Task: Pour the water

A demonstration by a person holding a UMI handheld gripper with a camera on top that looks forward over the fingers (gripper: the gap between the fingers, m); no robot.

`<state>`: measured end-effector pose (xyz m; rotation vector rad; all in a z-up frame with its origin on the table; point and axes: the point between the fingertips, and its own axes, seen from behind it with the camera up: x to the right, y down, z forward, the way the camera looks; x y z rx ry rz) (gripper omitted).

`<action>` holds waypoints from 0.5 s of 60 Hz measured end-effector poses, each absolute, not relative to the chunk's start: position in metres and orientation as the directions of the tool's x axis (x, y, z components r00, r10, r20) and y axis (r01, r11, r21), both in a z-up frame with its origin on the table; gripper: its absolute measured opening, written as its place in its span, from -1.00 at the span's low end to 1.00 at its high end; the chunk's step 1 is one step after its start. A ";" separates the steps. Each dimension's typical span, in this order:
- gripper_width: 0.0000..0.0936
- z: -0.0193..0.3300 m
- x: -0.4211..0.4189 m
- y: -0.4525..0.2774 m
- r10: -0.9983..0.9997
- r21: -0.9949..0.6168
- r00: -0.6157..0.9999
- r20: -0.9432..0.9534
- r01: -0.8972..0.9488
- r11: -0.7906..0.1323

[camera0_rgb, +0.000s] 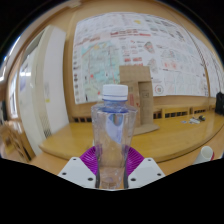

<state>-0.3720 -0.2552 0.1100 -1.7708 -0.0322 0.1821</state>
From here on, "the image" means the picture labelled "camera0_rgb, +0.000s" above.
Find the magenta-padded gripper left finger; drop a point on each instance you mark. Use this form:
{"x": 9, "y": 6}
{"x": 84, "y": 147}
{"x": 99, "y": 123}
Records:
{"x": 75, "y": 170}

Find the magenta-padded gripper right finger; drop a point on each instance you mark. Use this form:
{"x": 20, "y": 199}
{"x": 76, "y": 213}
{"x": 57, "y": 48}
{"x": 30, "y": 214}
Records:
{"x": 146, "y": 170}

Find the clear plastic water bottle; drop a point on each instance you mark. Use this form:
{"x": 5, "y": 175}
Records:
{"x": 113, "y": 140}

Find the white mug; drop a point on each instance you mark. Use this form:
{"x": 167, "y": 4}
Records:
{"x": 204, "y": 155}

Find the wooden chair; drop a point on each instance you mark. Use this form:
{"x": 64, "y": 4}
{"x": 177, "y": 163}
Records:
{"x": 15, "y": 140}

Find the marker pen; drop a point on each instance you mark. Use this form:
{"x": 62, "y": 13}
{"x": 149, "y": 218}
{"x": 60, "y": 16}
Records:
{"x": 193, "y": 120}

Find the brown cardboard box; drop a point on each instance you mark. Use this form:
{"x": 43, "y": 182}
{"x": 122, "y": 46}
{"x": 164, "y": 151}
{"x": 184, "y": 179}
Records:
{"x": 146, "y": 100}

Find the small black handheld device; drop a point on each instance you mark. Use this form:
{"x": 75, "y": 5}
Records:
{"x": 201, "y": 117}

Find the black bag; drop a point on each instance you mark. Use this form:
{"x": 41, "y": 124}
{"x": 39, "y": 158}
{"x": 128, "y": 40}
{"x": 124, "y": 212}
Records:
{"x": 220, "y": 104}

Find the narrow printed wall poster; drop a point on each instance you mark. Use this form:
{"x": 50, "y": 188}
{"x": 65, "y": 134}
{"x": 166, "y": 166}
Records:
{"x": 217, "y": 80}

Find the large printed wall poster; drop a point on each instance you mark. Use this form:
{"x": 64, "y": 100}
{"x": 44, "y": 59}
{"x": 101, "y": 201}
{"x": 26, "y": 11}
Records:
{"x": 133, "y": 43}

